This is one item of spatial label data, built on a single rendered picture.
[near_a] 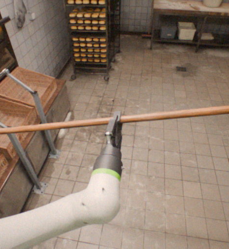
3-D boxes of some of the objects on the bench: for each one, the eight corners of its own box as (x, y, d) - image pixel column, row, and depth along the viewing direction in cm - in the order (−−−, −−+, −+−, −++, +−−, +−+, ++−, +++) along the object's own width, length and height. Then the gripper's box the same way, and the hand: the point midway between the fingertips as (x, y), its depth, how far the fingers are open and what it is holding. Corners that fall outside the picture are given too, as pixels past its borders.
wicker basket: (-1, 112, 226) (-10, 92, 206) (24, 84, 265) (17, 65, 246) (39, 116, 220) (31, 96, 200) (58, 87, 259) (53, 68, 240)
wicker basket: (-34, 153, 183) (-51, 133, 164) (-2, 114, 223) (-13, 94, 204) (13, 160, 178) (1, 139, 159) (38, 117, 218) (31, 97, 199)
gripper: (90, 146, 63) (104, 100, 80) (105, 175, 73) (115, 129, 90) (113, 145, 61) (123, 98, 78) (125, 175, 71) (131, 128, 88)
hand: (118, 120), depth 81 cm, fingers closed on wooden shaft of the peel, 3 cm apart
